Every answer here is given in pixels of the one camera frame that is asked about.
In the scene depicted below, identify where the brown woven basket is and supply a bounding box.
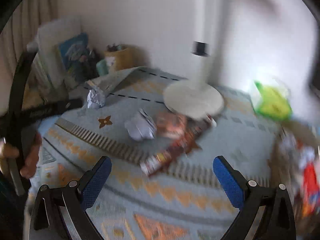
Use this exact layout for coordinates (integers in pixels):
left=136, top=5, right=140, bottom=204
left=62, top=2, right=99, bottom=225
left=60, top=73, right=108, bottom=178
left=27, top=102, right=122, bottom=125
left=269, top=121, right=319, bottom=220

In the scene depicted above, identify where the red orange snack bag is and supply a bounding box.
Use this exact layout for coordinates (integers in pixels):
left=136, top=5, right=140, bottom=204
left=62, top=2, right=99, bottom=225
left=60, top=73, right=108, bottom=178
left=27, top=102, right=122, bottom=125
left=300, top=162, right=319, bottom=217

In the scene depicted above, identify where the person's left hand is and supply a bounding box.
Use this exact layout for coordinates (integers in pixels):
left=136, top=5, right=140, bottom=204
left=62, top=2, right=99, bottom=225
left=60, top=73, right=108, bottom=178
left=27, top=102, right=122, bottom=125
left=0, top=132, right=43, bottom=179

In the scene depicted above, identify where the stack of white books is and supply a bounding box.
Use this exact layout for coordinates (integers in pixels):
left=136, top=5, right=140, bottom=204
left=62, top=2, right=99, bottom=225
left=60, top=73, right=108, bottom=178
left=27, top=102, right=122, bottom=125
left=27, top=16, right=81, bottom=101

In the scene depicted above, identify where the patterned blue blanket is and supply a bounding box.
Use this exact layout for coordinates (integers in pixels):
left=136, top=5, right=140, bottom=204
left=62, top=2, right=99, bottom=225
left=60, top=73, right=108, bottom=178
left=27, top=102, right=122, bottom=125
left=23, top=65, right=301, bottom=240

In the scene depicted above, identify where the crumpled paper by box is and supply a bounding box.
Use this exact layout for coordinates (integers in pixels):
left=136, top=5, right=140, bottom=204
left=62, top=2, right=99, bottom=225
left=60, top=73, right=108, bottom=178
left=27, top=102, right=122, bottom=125
left=124, top=108, right=157, bottom=141

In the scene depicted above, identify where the crumpled paper near books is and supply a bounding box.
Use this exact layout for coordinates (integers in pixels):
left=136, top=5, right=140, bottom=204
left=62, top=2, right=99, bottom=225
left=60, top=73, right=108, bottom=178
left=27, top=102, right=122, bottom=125
left=87, top=89, right=105, bottom=109

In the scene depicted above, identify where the blue cover book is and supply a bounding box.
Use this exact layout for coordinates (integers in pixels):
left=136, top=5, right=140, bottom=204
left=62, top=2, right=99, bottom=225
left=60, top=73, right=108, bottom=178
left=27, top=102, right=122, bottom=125
left=58, top=33, right=89, bottom=83

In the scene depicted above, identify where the green tissue pack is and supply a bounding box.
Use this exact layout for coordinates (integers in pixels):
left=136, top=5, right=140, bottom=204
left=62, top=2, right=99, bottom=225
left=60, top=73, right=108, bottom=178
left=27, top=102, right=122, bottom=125
left=250, top=79, right=292, bottom=121

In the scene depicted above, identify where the white desk lamp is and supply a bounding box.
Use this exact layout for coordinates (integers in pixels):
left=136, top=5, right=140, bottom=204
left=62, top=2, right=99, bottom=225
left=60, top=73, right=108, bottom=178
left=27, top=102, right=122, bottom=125
left=163, top=0, right=224, bottom=120

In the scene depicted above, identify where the teal small box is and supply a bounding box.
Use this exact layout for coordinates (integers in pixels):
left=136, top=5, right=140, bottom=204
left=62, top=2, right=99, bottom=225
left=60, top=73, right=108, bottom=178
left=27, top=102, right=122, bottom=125
left=96, top=59, right=108, bottom=76

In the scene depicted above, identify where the yellow pen holder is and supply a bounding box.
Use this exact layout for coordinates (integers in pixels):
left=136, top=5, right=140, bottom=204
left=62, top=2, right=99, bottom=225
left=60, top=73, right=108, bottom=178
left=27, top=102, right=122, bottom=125
left=104, top=43, right=136, bottom=73

